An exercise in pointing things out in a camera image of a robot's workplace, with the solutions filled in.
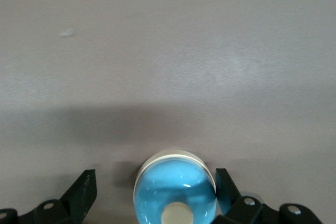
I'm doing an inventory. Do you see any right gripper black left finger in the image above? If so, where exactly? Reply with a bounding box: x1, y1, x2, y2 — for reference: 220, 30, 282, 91
0, 168, 98, 224

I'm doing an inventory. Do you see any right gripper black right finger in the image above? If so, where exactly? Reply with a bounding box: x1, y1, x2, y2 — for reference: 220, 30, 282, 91
214, 167, 324, 224

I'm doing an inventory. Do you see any blue desk bell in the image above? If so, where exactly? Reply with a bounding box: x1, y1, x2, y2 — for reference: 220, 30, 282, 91
133, 148, 217, 224

